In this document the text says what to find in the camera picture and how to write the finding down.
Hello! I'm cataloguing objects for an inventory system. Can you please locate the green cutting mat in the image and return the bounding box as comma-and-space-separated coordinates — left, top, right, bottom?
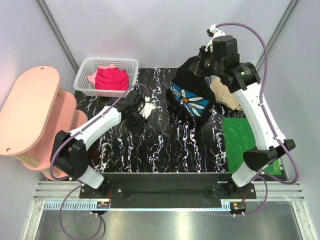
221, 117, 284, 178

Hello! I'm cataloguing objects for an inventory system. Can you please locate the pink t-shirt in basket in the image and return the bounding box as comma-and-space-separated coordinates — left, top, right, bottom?
87, 64, 116, 86

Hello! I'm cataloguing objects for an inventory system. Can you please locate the black marble table mat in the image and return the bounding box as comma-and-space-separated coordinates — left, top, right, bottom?
74, 67, 291, 175

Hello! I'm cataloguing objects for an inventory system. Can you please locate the white plastic basket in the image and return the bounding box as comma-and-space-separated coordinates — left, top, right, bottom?
73, 57, 139, 98

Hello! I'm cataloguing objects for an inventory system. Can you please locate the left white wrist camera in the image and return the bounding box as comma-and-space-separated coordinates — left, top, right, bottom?
139, 96, 156, 119

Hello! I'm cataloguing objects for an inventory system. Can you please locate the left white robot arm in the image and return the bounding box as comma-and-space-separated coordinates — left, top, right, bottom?
50, 90, 156, 198

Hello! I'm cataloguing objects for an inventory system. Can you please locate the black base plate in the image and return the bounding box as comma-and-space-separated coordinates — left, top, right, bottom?
79, 173, 257, 211

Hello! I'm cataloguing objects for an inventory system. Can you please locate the pink tiered shelf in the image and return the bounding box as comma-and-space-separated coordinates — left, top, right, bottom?
0, 66, 88, 179

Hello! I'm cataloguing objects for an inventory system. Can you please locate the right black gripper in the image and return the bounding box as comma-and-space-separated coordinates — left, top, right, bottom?
189, 45, 224, 78

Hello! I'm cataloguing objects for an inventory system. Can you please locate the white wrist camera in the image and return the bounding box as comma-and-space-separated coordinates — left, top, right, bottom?
139, 96, 156, 119
205, 24, 226, 52

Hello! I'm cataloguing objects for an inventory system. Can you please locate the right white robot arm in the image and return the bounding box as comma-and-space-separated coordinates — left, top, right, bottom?
189, 30, 296, 199

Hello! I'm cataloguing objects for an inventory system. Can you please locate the beige folded t-shirt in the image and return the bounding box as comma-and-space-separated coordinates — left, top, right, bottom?
209, 76, 243, 111

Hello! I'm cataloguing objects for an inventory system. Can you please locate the red t-shirt in basket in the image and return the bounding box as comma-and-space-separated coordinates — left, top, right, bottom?
95, 67, 130, 91

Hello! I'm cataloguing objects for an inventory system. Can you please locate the black daisy t-shirt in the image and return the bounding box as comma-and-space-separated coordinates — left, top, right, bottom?
165, 56, 216, 122

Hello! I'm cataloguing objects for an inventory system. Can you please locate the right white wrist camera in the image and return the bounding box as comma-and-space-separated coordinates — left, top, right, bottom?
205, 24, 226, 52

